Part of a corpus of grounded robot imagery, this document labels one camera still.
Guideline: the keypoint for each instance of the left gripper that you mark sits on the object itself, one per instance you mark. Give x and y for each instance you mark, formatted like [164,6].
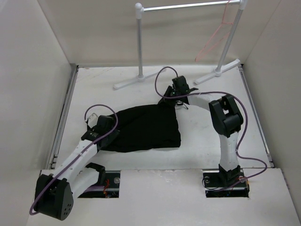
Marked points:
[114,134]

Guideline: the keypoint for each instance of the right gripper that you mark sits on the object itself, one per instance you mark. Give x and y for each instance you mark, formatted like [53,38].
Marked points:
[169,90]

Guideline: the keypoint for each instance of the black trousers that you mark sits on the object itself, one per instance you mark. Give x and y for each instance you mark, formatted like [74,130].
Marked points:
[146,127]

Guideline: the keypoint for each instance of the pink wire hanger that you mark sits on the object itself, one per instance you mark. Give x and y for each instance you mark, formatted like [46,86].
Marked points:
[221,33]

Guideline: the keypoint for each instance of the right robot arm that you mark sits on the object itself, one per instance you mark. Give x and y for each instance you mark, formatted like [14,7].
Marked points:
[226,119]

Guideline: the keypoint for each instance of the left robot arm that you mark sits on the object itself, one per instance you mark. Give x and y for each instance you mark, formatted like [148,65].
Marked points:
[55,192]

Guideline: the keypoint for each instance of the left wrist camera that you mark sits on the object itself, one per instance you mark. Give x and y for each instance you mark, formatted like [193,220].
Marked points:
[92,120]

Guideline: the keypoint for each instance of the aluminium table rail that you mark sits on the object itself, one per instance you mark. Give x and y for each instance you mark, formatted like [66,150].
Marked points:
[63,118]

